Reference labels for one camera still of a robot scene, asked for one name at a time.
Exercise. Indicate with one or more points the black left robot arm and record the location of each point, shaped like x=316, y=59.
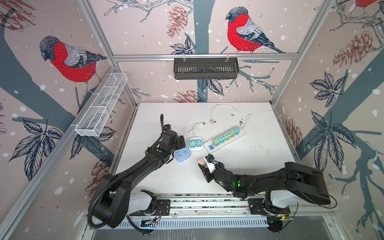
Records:
x=110, y=204

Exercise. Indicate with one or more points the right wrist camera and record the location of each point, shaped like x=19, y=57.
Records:
x=210, y=162

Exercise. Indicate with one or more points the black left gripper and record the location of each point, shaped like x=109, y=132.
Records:
x=180, y=145

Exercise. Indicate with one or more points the teal charger plug bottom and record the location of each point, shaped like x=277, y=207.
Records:
x=222, y=138

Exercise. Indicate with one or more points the teal charger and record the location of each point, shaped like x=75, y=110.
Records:
x=192, y=143

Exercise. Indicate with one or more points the green charger plug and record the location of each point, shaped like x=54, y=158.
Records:
x=232, y=132
x=227, y=135
x=216, y=141

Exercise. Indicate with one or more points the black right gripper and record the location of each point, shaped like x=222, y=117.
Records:
x=207, y=173

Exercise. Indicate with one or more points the white square power socket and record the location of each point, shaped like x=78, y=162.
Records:
x=192, y=130

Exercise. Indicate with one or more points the pink USB charger plug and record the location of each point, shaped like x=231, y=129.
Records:
x=202, y=162

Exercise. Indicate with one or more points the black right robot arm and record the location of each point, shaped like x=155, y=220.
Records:
x=304, y=182

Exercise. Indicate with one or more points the white multicolour power strip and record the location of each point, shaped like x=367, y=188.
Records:
x=210, y=147

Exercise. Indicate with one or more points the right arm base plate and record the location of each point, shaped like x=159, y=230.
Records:
x=266, y=208

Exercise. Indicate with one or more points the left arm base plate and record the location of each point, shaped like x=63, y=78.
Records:
x=162, y=209

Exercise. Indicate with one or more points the blue square power socket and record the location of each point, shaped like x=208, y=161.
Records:
x=182, y=154

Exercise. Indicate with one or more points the black wire wall basket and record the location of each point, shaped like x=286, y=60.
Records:
x=206, y=68

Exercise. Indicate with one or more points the teal charger plug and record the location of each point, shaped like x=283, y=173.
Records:
x=237, y=130
x=199, y=143
x=222, y=138

